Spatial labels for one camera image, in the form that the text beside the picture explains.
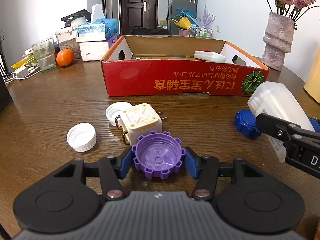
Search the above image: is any purple gear lid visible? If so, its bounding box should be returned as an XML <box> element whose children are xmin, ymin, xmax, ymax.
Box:
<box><xmin>131</xmin><ymin>131</ymin><xmax>185</xmax><ymax>180</ymax></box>

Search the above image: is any beige plug adapter cube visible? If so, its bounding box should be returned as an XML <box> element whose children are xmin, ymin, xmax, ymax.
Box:
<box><xmin>114</xmin><ymin>103</ymin><xmax>162</xmax><ymax>146</ymax></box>

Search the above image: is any blue gear lid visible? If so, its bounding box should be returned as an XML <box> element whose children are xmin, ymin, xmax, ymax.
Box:
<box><xmin>233</xmin><ymin>109</ymin><xmax>261</xmax><ymax>139</ymax></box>

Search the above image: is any red white lint brush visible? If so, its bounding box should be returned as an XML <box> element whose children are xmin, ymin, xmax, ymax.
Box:
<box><xmin>194</xmin><ymin>50</ymin><xmax>226</xmax><ymax>63</ymax></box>

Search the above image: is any yellow thermos jug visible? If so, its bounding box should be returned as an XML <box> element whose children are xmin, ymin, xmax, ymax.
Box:
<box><xmin>304</xmin><ymin>49</ymin><xmax>320</xmax><ymax>103</ymax></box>

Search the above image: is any white bottle cap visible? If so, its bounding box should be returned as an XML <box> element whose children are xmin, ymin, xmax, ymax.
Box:
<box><xmin>66</xmin><ymin>122</ymin><xmax>97</xmax><ymax>153</ymax></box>
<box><xmin>105</xmin><ymin>101</ymin><xmax>132</xmax><ymax>126</ymax></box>

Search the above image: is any pink textured vase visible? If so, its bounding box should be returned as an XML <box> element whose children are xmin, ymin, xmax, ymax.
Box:
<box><xmin>261</xmin><ymin>12</ymin><xmax>295</xmax><ymax>71</ymax></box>

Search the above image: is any red cardboard box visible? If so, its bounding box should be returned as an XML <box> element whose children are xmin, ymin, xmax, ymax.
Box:
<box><xmin>101</xmin><ymin>35</ymin><xmax>270</xmax><ymax>96</ymax></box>

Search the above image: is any purple white tissue pack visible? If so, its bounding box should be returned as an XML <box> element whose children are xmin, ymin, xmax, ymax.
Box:
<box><xmin>79</xmin><ymin>35</ymin><xmax>118</xmax><ymax>62</ymax></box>

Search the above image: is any orange fruit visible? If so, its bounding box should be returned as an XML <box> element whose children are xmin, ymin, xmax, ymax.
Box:
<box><xmin>56</xmin><ymin>49</ymin><xmax>75</xmax><ymax>67</ymax></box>

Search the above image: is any black paper bag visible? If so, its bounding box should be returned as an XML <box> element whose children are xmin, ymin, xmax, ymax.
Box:
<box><xmin>0</xmin><ymin>77</ymin><xmax>11</xmax><ymax>111</ymax></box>

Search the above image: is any clear drinking glass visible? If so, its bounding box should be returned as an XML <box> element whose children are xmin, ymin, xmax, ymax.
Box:
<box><xmin>31</xmin><ymin>37</ymin><xmax>56</xmax><ymax>72</ymax></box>

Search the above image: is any clear food container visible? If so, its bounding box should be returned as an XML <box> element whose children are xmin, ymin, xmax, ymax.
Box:
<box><xmin>55</xmin><ymin>27</ymin><xmax>81</xmax><ymax>59</ymax></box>

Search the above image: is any blue tissue pack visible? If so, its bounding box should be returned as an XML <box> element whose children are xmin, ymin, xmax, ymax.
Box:
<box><xmin>76</xmin><ymin>4</ymin><xmax>119</xmax><ymax>43</ymax></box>

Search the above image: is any black folding chair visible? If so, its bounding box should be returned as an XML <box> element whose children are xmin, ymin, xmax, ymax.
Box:
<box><xmin>131</xmin><ymin>28</ymin><xmax>170</xmax><ymax>36</ymax></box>

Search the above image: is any blue yellow dustpan set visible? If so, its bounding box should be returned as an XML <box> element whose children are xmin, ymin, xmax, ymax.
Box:
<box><xmin>170</xmin><ymin>8</ymin><xmax>198</xmax><ymax>30</ymax></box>

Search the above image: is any dark brown door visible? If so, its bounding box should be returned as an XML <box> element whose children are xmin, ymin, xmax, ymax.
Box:
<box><xmin>119</xmin><ymin>0</ymin><xmax>158</xmax><ymax>35</ymax></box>

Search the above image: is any white charger with cable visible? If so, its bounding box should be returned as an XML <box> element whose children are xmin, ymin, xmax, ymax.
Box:
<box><xmin>4</xmin><ymin>63</ymin><xmax>41</xmax><ymax>84</ymax></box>

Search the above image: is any wire storage rack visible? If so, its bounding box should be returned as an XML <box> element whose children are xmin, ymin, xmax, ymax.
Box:
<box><xmin>189</xmin><ymin>27</ymin><xmax>213</xmax><ymax>38</ymax></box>

